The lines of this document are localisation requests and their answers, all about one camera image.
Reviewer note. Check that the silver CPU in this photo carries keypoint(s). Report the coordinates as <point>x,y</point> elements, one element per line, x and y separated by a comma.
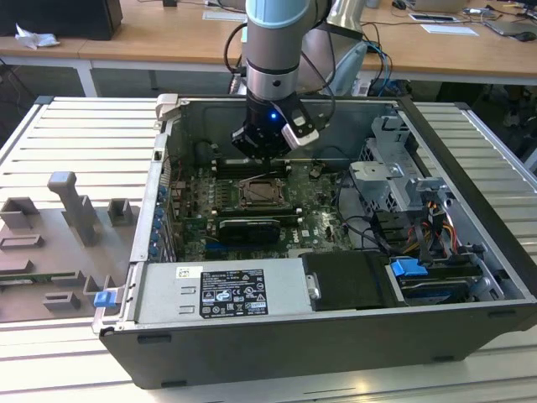
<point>260,192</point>

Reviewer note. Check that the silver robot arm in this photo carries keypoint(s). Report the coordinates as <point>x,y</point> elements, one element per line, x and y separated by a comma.
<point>272,50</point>

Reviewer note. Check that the black RAM slot row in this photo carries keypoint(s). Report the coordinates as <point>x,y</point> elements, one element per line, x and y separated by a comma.
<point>260,212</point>
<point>239,169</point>

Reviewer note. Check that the CPU socket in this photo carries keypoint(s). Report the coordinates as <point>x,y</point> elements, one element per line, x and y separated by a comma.
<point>242,205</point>

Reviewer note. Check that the black graphics card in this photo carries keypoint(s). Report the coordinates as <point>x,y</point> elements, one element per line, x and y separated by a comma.
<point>247,231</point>

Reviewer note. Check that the pale blue teach pendant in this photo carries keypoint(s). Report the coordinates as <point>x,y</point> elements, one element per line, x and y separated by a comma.
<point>348,67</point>

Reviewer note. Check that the small white box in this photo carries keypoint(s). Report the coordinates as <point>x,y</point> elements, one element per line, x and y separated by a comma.
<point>361,87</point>

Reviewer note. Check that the green motherboard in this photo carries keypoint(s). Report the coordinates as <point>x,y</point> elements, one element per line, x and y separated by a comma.
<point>319,233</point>

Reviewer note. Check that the metal drive cage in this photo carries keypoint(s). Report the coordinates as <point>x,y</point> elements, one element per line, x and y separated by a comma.
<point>377,180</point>

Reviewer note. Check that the black plastic shroud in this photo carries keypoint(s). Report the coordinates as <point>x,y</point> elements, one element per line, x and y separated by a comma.
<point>344,281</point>

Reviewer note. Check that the silver power supply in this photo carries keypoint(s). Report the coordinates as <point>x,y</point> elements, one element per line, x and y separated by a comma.
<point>168,294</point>

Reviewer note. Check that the blue disk carrier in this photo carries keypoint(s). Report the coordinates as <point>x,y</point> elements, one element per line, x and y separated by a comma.
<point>408,267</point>

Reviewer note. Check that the flat tablet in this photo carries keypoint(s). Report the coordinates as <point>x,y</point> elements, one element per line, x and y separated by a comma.
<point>432,17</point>

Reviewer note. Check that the white paper sheet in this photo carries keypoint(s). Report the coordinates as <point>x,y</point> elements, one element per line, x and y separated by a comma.
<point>449,29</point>

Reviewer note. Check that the black open PC case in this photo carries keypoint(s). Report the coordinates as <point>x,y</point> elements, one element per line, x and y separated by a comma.
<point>293,352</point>

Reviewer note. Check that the blue case latch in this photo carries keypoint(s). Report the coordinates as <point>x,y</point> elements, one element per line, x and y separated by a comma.
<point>105,299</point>

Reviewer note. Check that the black box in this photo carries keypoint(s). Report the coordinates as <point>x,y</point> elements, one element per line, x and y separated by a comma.
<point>58,17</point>

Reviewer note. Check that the crumpled white paper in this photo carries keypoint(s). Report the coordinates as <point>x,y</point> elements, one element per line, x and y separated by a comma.
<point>35,37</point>

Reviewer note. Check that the grey parts rack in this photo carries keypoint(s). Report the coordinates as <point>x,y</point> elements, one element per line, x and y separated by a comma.
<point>38,260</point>

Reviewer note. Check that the green RAM stick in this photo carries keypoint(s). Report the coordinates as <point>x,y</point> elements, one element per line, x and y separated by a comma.
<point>38,277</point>

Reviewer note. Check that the grey laptop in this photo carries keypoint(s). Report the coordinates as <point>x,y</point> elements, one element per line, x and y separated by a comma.
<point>509,27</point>

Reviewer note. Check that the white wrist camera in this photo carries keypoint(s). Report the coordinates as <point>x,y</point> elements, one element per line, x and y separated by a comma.
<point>300,135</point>

